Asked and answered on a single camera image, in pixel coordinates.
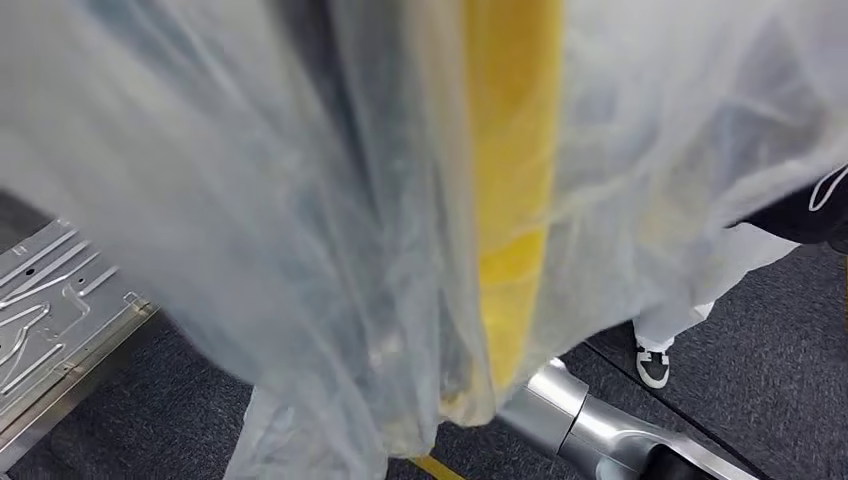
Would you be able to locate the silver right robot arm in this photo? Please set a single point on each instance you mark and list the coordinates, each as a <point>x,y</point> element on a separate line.
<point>596,430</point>

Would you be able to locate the stainless steel workbench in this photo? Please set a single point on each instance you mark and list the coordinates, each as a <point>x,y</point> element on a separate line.
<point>66,392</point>

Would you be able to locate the person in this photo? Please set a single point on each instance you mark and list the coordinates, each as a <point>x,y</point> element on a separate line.
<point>729,258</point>

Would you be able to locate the plastic-wrapped yellow black post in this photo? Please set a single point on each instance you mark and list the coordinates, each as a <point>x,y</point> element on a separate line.
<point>331,199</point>

